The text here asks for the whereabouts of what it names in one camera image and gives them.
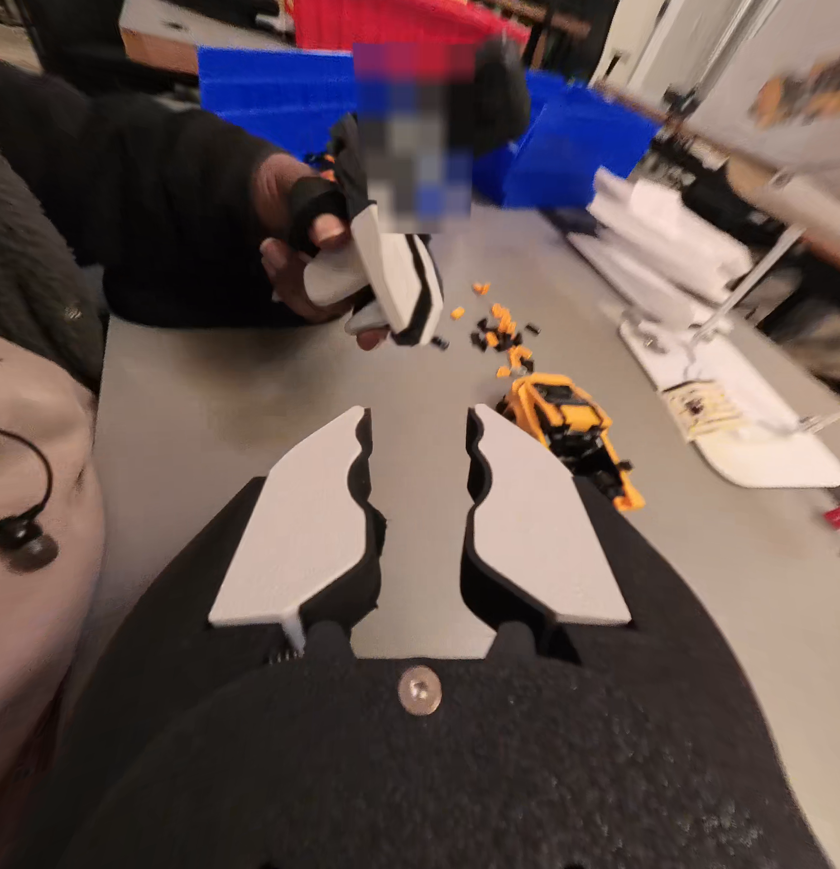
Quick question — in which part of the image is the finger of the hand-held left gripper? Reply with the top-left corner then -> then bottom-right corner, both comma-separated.
390,234 -> 448,349
347,201 -> 413,343

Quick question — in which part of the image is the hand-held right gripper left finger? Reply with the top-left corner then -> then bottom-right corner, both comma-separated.
208,405 -> 388,630

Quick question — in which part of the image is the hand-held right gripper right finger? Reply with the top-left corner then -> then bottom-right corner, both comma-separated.
460,404 -> 634,630

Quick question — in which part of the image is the pile of small lego pieces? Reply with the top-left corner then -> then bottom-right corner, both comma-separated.
447,280 -> 544,380

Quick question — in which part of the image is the orange lego car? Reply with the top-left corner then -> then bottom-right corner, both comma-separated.
496,372 -> 649,516

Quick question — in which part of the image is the lego instruction booklet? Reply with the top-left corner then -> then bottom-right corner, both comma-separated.
684,0 -> 840,180

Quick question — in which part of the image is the person's left forearm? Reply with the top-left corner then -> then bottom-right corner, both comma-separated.
0,52 -> 312,329

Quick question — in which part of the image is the lego sticker sheet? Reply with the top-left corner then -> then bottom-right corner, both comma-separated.
659,377 -> 748,444

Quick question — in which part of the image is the red storage bin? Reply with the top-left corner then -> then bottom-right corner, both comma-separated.
294,0 -> 532,55

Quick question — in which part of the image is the pile of empty paper bags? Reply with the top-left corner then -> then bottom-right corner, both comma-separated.
586,169 -> 755,281

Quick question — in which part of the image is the pink shirt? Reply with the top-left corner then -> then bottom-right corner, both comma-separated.
0,326 -> 111,822

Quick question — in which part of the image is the grey fleece jacket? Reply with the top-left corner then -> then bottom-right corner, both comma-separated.
0,116 -> 111,397

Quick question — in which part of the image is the white stand rod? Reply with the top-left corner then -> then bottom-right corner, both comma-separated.
684,224 -> 809,357
792,401 -> 840,438

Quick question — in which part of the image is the black earphone with cable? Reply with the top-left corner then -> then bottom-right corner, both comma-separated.
0,424 -> 62,573

